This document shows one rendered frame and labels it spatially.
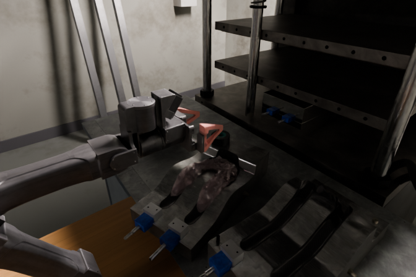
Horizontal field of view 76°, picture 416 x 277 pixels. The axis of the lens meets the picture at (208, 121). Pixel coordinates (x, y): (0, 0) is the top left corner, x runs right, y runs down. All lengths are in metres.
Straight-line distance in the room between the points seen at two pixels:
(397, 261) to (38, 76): 3.00
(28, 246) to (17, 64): 2.57
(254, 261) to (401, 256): 0.47
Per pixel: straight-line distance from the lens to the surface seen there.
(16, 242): 0.61
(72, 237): 1.01
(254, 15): 1.47
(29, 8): 3.03
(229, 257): 0.74
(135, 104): 0.55
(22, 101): 3.19
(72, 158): 0.55
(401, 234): 1.11
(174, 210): 0.92
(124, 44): 2.76
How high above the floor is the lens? 1.52
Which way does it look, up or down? 28 degrees down
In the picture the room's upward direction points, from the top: straight up
